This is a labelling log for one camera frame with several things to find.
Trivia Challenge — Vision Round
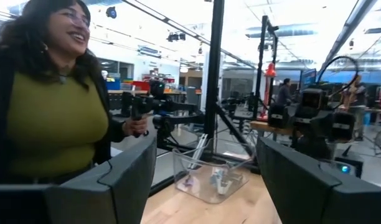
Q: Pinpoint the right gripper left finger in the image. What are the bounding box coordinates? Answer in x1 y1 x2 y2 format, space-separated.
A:
0 136 158 224

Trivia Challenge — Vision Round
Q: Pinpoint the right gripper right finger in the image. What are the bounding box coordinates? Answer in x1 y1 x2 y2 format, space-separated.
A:
255 136 381 224

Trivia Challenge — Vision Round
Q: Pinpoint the person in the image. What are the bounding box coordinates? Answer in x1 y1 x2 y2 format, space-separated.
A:
341 74 368 141
276 77 293 106
0 0 149 184

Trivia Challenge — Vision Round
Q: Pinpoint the clear plastic bin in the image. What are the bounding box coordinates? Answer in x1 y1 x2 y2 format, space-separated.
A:
171 138 256 205

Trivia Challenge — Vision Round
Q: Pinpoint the red clamp lamp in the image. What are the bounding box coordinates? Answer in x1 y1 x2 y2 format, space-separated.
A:
263 62 278 121

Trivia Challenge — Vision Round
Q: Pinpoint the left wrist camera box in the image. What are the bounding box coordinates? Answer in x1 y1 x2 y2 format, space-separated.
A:
301 88 327 110

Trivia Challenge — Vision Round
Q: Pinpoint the black cable loop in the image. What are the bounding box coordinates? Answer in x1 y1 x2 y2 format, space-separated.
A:
316 55 360 110

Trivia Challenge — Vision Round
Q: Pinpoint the black leader arm handle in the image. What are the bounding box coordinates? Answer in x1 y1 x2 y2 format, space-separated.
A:
120 79 207 150

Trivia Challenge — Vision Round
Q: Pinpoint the black frame post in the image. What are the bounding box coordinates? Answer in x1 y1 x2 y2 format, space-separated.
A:
202 0 226 163

